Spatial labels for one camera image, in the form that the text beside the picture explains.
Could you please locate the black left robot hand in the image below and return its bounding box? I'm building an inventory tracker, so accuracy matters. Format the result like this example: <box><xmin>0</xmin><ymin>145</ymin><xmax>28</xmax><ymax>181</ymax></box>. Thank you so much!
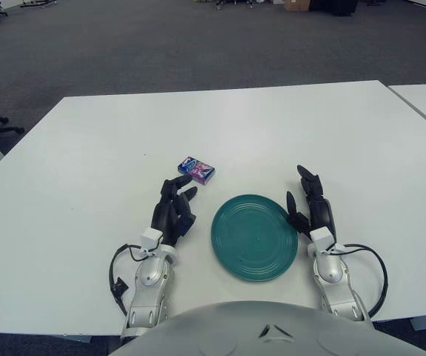
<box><xmin>140</xmin><ymin>174</ymin><xmax>199</xmax><ymax>252</ymax></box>

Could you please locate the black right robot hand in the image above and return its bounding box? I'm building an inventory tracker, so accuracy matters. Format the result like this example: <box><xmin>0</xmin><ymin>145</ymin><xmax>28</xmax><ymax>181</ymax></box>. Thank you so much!
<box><xmin>285</xmin><ymin>165</ymin><xmax>338</xmax><ymax>255</ymax></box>

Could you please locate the blue purple gum box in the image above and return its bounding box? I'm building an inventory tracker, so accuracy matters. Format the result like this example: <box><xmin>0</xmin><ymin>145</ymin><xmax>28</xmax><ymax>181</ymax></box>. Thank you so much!
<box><xmin>177</xmin><ymin>156</ymin><xmax>216</xmax><ymax>185</ymax></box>

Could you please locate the teal green round plate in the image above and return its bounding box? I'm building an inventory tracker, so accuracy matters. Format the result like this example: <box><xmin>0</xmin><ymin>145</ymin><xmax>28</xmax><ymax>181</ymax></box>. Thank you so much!
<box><xmin>210</xmin><ymin>193</ymin><xmax>299</xmax><ymax>284</ymax></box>

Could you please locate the silver robot torso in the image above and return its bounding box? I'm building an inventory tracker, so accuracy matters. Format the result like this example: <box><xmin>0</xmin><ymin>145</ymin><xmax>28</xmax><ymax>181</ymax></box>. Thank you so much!
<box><xmin>107</xmin><ymin>300</ymin><xmax>426</xmax><ymax>356</ymax></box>

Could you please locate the black furniture block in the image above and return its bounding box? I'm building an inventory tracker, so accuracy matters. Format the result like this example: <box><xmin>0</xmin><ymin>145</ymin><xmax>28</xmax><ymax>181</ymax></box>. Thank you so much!
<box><xmin>308</xmin><ymin>0</ymin><xmax>359</xmax><ymax>16</ymax></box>

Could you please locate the brown cardboard box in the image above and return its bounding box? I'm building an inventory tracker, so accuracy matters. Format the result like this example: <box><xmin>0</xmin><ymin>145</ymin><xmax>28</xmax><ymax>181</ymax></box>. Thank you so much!
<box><xmin>284</xmin><ymin>0</ymin><xmax>312</xmax><ymax>11</ymax></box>

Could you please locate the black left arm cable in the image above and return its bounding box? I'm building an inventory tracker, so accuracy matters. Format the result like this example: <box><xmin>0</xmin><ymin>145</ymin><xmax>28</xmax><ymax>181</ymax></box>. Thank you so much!
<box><xmin>109</xmin><ymin>243</ymin><xmax>150</xmax><ymax>316</ymax></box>

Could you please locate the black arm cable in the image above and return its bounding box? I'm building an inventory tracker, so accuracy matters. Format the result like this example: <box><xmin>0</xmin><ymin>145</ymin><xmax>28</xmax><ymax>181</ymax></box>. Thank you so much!
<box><xmin>330</xmin><ymin>243</ymin><xmax>389</xmax><ymax>320</ymax></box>
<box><xmin>109</xmin><ymin>243</ymin><xmax>150</xmax><ymax>316</ymax></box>

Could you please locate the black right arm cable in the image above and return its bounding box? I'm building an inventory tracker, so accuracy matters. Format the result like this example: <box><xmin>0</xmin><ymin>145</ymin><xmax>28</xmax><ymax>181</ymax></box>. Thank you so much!
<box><xmin>330</xmin><ymin>243</ymin><xmax>389</xmax><ymax>320</ymax></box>

